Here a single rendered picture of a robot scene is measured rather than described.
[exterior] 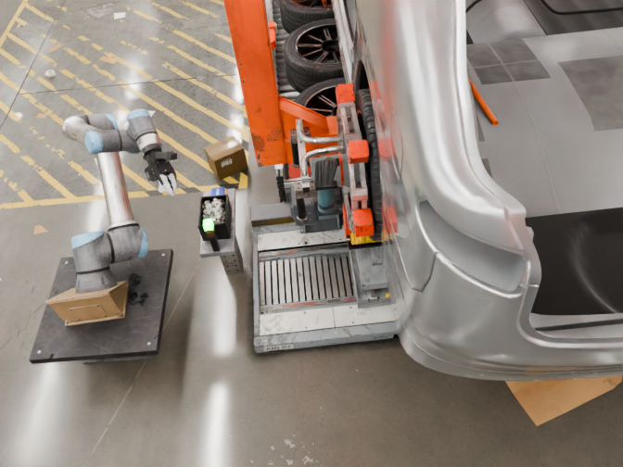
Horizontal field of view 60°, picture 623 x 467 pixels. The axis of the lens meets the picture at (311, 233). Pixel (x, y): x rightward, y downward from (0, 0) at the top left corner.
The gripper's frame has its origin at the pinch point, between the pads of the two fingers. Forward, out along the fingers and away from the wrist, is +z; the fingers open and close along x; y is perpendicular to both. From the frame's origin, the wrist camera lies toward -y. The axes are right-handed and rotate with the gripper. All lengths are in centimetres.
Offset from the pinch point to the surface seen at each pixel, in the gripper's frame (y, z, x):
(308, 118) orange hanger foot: -9, -28, -90
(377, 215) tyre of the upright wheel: -46, 40, -52
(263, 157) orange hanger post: 20, -22, -78
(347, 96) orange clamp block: -48, -14, -67
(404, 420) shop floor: 5, 125, -77
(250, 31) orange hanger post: -33, -55, -44
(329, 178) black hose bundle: -40, 19, -42
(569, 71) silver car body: -113, 14, -136
